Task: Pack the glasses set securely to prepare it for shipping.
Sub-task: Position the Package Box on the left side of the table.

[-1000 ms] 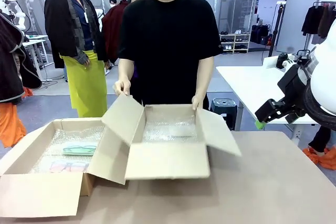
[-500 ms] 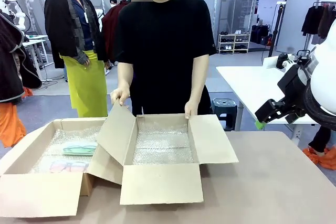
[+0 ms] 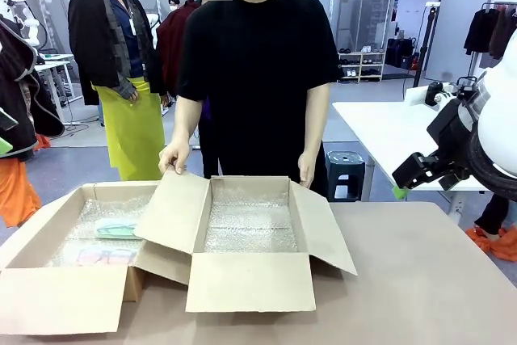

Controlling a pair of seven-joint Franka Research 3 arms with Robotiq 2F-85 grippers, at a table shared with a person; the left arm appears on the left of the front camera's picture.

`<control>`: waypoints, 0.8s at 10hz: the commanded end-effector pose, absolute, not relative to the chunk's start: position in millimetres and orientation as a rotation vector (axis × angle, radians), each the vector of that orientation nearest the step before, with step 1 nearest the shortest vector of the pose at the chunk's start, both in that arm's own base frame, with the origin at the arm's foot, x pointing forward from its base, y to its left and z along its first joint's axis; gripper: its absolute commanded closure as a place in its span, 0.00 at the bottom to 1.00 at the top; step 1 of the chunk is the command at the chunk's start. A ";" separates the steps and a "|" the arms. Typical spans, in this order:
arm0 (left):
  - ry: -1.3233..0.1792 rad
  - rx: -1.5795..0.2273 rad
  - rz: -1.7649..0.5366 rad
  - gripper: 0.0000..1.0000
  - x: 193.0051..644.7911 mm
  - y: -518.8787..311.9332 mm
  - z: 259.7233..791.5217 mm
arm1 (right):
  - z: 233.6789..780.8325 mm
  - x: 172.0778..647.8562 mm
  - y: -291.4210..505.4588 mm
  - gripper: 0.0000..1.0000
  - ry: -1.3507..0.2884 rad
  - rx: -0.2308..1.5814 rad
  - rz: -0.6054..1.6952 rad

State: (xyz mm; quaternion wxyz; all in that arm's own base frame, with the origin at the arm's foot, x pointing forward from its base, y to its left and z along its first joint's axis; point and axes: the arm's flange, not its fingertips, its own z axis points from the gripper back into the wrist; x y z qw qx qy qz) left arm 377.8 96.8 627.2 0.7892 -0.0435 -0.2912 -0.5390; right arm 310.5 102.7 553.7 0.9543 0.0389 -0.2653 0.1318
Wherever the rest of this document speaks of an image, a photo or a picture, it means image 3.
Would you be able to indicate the green-tipped right gripper finger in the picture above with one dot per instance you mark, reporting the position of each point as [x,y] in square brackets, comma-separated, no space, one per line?
[412,171]
[454,177]

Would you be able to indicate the black tripod stand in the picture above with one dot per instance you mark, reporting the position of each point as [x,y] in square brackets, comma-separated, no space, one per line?
[426,38]

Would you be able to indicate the bubble wrap sheet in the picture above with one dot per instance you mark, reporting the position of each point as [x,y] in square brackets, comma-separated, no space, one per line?
[250,220]
[81,224]

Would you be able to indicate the dark bags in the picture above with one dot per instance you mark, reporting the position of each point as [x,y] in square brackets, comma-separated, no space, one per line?
[400,52]

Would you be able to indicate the pink glasses in clear bag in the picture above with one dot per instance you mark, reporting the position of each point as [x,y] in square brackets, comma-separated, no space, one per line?
[105,257]

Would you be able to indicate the person right forearm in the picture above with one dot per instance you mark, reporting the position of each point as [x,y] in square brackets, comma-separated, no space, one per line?
[186,123]

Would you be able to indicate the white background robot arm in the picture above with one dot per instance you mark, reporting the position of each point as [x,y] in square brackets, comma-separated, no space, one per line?
[30,26]

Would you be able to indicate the white shoe rack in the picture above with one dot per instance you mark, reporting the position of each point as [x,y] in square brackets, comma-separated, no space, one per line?
[361,64]

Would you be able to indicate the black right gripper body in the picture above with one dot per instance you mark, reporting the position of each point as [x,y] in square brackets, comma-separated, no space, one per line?
[452,131]

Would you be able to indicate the person in dark trousers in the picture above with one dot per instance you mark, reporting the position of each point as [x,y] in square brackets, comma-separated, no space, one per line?
[493,213]

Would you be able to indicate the person left forearm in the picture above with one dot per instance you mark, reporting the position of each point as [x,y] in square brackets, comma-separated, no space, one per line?
[317,119]

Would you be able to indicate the person left hand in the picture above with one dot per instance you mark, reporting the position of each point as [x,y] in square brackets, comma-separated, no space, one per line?
[309,167]

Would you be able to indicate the cardboard box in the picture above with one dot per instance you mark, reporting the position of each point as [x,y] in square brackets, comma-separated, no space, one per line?
[60,300]
[250,284]

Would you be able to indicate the green glasses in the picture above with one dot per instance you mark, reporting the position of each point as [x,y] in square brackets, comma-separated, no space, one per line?
[115,230]

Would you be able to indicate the clothes rack with dark garments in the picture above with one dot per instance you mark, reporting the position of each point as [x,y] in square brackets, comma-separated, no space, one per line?
[488,30]

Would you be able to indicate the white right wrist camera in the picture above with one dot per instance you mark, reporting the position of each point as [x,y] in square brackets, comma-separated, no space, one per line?
[416,96]

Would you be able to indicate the black plastic stool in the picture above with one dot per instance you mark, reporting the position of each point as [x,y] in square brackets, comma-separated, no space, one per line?
[345,175]

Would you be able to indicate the person right hand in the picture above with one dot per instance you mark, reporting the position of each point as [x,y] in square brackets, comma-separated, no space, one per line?
[173,159]

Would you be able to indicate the white table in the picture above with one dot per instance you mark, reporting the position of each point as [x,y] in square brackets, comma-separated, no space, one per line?
[383,131]

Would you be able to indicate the person in black t-shirt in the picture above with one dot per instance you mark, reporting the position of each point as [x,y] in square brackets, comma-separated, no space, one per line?
[258,78]

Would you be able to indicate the background person with mask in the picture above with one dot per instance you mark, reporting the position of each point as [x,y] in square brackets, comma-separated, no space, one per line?
[174,3]

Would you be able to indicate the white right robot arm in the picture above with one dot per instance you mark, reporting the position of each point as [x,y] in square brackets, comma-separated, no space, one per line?
[501,119]

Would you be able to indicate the orange cloth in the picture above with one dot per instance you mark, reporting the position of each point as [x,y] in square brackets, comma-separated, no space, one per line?
[497,244]

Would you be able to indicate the mannequin in black jacket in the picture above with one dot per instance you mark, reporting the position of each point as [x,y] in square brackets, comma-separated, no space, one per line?
[97,30]

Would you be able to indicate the mannequin in maroon shawl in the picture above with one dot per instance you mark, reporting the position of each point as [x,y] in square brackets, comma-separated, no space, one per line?
[171,46]

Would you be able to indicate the white background desk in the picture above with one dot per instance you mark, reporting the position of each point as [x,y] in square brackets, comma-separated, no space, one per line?
[54,74]

